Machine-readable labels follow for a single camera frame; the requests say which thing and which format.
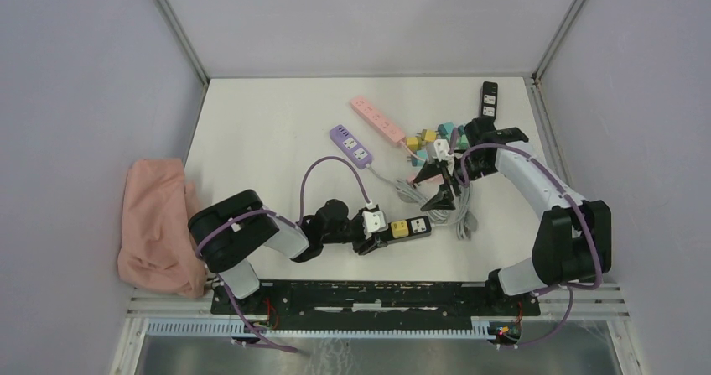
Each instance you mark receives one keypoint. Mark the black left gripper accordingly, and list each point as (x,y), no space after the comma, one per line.
(375,244)

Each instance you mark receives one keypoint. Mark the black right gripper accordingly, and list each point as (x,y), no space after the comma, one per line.
(443,199)

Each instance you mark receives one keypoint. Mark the yellow charger plug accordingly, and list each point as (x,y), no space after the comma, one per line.
(413,143)
(399,229)

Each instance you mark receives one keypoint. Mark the teal cube plug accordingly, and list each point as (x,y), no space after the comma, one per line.
(418,158)

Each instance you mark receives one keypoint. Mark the small black power strip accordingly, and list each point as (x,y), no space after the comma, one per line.
(419,226)

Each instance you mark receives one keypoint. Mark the yellow cube plug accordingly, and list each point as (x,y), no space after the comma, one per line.
(428,135)

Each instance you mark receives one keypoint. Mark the purple power strip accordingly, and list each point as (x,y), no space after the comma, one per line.
(351,147)

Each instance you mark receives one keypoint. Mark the pink power strip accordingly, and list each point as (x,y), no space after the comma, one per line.
(378,120)

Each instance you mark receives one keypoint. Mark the black power strip green USB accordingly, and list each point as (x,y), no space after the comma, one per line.
(489,99)

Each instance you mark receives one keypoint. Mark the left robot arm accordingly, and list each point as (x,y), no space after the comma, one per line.
(228,232)

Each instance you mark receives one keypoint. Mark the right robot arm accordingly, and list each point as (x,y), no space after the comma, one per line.
(573,245)

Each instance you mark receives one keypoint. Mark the pink cloth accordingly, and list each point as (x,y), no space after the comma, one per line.
(157,252)

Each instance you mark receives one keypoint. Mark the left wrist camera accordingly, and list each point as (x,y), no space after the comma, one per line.
(373,220)

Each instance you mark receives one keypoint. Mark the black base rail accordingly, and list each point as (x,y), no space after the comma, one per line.
(320,305)

